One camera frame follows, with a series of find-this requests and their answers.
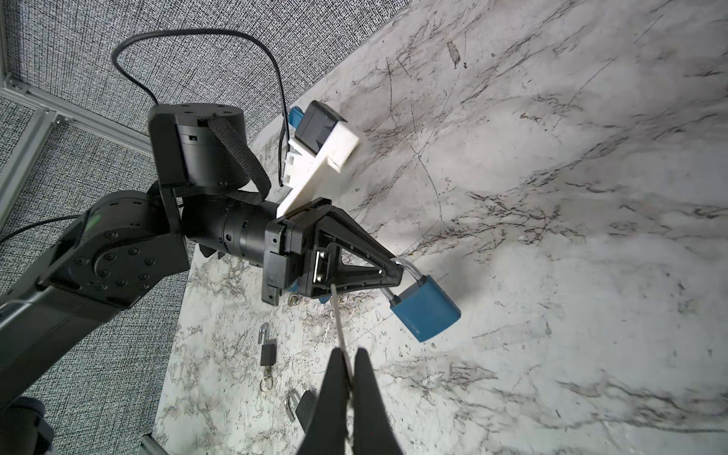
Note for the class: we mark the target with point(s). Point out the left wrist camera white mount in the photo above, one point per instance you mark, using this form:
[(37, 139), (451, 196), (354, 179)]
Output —
[(322, 144)]

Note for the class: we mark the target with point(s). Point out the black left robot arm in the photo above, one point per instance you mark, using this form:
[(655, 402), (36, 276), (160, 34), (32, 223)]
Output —
[(210, 190)]

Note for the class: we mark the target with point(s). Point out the black padlock with key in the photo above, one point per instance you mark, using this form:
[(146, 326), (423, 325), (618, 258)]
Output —
[(268, 357)]

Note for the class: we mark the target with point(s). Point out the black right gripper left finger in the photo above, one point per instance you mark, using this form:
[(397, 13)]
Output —
[(327, 432)]

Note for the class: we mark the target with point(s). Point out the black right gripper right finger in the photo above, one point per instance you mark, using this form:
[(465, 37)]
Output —
[(372, 431)]

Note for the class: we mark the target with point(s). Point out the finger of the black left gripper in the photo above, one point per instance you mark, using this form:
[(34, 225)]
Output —
[(337, 226), (350, 269)]

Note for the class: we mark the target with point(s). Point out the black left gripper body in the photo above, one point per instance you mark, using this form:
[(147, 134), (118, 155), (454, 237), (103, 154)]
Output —
[(282, 255)]

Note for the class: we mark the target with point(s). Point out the black padlock lying flat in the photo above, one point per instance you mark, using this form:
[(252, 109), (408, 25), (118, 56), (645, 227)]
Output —
[(300, 408)]

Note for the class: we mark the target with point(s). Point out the silver key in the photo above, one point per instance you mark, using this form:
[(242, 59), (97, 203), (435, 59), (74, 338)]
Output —
[(340, 335)]

